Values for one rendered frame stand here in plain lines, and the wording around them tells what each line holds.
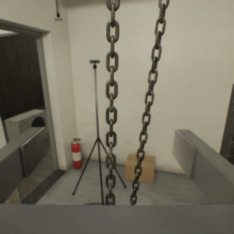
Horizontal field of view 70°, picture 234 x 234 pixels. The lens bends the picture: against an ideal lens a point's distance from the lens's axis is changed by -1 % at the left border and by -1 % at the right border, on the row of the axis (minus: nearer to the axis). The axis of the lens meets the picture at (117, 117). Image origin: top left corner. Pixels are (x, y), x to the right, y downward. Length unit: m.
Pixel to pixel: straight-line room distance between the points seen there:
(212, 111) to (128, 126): 1.19
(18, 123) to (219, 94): 3.34
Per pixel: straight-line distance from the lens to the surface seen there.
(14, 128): 3.74
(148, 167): 2.52
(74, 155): 2.83
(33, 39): 7.53
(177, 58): 2.44
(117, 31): 0.24
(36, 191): 2.73
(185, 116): 2.55
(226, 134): 0.52
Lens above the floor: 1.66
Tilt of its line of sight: 18 degrees down
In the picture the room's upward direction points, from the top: 1 degrees counter-clockwise
